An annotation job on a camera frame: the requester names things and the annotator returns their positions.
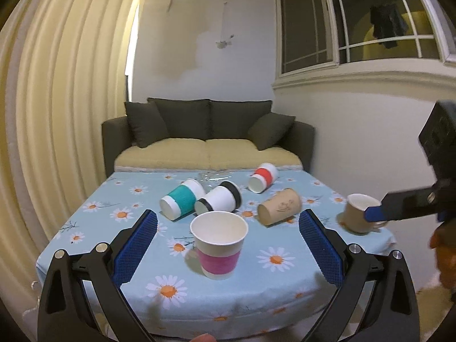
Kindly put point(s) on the blue daisy tablecloth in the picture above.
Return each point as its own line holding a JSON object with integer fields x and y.
{"x": 281, "y": 292}

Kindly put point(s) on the brown printed paper cup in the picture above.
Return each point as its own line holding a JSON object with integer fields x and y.
{"x": 281, "y": 205}

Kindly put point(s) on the plain brown paper cup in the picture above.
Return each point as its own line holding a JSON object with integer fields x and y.
{"x": 354, "y": 217}

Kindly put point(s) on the dark grey sofa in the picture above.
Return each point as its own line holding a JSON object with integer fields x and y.
{"x": 108, "y": 139}

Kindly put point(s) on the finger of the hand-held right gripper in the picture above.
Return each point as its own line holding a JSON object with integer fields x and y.
{"x": 406, "y": 205}

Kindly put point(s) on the white framed window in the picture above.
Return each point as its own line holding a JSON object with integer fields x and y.
{"x": 356, "y": 17}

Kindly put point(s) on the dark grey back cushion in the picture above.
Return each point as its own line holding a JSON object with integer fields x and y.
{"x": 238, "y": 117}
{"x": 185, "y": 117}

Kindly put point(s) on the person's right hand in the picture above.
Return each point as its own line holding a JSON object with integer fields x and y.
{"x": 447, "y": 253}

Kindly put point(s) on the red band paper cup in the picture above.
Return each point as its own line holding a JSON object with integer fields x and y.
{"x": 264, "y": 176}

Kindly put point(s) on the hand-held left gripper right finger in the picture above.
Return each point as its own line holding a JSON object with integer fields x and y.
{"x": 320, "y": 245}

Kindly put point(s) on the dark grey throw cushion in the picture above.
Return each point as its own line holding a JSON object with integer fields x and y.
{"x": 270, "y": 131}
{"x": 146, "y": 124}

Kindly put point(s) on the pink band paper cup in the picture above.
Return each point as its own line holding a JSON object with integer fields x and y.
{"x": 218, "y": 256}

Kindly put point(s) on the dark hanging clothes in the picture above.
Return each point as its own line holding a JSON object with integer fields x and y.
{"x": 386, "y": 21}

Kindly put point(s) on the cream curtain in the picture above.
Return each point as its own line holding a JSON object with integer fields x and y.
{"x": 64, "y": 114}

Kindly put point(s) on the teal band paper cup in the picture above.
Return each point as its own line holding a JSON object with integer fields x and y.
{"x": 181, "y": 197}

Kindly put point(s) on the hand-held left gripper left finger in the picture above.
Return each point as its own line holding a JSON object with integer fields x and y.
{"x": 137, "y": 245}

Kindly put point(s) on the black band paper cup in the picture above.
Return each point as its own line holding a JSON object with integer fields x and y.
{"x": 222, "y": 198}

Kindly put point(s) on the clear plastic wrapper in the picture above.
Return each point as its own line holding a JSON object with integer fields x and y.
{"x": 213, "y": 177}

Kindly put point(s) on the beige sofa seat cover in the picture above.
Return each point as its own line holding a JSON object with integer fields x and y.
{"x": 213, "y": 153}

